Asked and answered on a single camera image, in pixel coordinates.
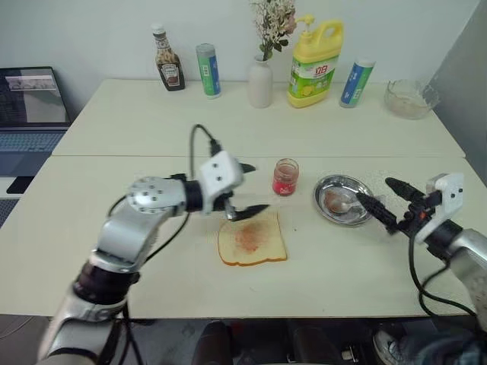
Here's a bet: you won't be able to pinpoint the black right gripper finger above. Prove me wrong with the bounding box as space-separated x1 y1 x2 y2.
384 176 425 208
355 191 405 234

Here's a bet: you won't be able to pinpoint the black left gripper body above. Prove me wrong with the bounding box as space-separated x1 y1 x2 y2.
212 189 239 222

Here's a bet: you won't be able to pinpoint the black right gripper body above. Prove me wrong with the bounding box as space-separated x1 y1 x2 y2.
394 191 444 235

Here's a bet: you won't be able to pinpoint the slice of toast bread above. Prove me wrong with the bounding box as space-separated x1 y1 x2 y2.
217 211 289 267

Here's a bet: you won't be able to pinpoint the metal spoon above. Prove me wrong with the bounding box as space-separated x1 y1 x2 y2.
329 195 386 214

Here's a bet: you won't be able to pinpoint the small glass jam jar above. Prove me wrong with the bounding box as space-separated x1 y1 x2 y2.
272 158 301 197

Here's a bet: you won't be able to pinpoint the round metal plate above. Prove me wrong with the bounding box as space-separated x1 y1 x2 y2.
313 173 376 227

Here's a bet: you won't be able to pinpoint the white ceramic vase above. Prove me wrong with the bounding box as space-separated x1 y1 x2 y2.
247 54 274 110

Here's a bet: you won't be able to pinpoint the clear glass bowl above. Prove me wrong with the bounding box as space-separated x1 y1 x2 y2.
384 78 441 121

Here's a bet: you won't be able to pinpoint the green and blue cylinder can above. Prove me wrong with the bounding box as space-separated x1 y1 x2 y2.
339 57 377 109
195 43 223 100

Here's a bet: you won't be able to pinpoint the yellow dish soap pump bottle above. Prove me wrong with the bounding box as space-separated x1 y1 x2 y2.
286 14 344 110

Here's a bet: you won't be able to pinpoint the ketchup bottle with white cap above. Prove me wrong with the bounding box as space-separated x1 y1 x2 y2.
151 23 186 92

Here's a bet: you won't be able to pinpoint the white sneaker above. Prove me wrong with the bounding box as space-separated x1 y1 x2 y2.
372 329 406 365

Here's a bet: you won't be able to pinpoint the dark rounded shape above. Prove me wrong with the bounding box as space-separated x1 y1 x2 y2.
287 322 342 365
197 320 234 365

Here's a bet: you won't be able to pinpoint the dried flower bouquet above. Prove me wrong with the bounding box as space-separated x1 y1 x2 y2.
250 0 298 62

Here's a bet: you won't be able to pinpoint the flat black pad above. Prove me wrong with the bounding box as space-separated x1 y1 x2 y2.
6 175 37 194

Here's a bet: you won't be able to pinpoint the open laptop computer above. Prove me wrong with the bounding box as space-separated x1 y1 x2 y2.
0 66 72 178

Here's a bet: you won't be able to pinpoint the dark textured floor mat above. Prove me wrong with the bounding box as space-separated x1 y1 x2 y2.
0 197 20 229

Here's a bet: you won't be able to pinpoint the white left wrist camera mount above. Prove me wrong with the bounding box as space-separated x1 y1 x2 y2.
198 151 244 216

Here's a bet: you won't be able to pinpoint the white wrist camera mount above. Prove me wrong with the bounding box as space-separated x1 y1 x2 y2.
412 173 466 244
198 151 244 216

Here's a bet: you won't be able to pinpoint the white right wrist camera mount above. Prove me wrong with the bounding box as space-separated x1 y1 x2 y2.
412 173 466 244

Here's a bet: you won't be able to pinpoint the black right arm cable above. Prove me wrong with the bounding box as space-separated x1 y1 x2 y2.
408 230 477 317

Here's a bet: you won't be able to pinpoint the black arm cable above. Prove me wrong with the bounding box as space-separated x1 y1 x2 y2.
99 124 224 365
408 230 477 317

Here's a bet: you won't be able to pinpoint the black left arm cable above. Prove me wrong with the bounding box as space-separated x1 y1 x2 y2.
99 124 224 365

